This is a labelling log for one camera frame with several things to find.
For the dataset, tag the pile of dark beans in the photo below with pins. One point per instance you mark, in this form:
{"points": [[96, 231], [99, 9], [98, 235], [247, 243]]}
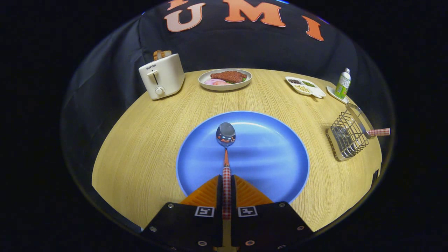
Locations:
{"points": [[294, 81]]}

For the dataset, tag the white toaster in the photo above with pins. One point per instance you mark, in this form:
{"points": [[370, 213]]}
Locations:
{"points": [[168, 78]]}

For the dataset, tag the green lettuce leaf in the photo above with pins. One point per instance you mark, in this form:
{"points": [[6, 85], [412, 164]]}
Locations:
{"points": [[241, 80]]}

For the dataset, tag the white square coaster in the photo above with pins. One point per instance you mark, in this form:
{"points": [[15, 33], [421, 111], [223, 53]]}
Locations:
{"points": [[332, 92]]}

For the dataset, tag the grey oval plate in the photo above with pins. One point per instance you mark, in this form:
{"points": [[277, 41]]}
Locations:
{"points": [[204, 85]]}

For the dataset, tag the brown grilled meat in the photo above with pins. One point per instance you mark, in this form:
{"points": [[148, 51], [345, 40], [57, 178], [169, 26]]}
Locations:
{"points": [[229, 76]]}

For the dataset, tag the pile of green beans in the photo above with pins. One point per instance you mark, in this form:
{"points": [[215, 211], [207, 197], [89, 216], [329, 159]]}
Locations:
{"points": [[309, 84]]}

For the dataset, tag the pile of yellow beans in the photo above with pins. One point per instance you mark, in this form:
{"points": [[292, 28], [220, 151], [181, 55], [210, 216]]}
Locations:
{"points": [[302, 89]]}

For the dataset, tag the green labelled bottle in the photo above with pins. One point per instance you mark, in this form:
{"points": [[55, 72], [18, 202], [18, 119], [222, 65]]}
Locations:
{"points": [[343, 84]]}

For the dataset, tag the blue round plate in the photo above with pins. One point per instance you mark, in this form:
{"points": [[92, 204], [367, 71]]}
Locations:
{"points": [[266, 157]]}

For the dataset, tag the brown toast slice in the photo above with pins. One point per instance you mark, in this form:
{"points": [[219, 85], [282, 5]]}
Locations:
{"points": [[167, 53], [158, 55]]}

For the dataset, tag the black backdrop cloth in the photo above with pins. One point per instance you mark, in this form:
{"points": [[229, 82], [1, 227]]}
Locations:
{"points": [[245, 49]]}

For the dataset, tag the pink ham slices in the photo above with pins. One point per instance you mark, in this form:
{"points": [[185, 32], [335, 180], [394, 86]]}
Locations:
{"points": [[214, 82]]}

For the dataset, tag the white divided dish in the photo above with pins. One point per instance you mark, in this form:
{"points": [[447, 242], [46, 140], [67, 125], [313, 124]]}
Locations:
{"points": [[317, 92]]}

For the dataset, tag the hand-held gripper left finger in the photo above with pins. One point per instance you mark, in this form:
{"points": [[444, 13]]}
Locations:
{"points": [[219, 196]]}

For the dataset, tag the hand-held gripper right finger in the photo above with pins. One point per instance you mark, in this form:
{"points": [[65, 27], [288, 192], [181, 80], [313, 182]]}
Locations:
{"points": [[233, 196]]}

